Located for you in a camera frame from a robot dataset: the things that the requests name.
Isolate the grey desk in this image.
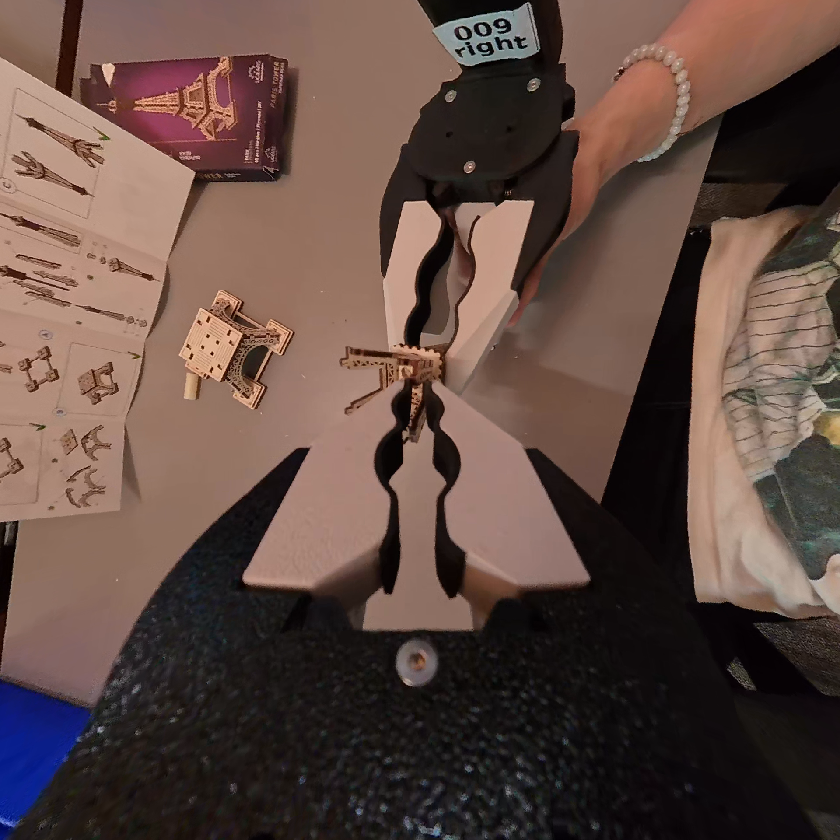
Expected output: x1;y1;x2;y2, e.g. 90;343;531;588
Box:
0;0;726;713

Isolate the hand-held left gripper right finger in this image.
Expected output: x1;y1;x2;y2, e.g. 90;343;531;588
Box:
430;382;592;629

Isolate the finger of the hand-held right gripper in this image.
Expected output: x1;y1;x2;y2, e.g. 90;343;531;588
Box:
382;200;456;349
445;199;536;396

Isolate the wooden tower model section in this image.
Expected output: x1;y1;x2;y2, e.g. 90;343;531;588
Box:
340;341;451;445

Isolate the white pearl bracelet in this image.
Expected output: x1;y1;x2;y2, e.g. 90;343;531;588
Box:
613;42;693;164

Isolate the white folded assembly instruction sheet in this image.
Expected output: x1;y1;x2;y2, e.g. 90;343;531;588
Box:
0;56;196;524

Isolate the person's right forearm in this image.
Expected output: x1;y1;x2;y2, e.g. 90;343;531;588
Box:
646;0;840;142

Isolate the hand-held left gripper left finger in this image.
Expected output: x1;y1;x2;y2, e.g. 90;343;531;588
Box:
241;386;403;631

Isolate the person's right hand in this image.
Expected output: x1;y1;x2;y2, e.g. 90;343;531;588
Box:
507;98;657;328

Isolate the blue plastic storage bin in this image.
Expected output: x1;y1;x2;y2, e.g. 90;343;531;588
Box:
0;679;91;840

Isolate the purple model kit box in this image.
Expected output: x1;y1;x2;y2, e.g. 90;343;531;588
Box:
80;54;298;183

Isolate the wooden tower model base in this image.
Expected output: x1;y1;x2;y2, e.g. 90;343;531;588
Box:
178;289;295;412

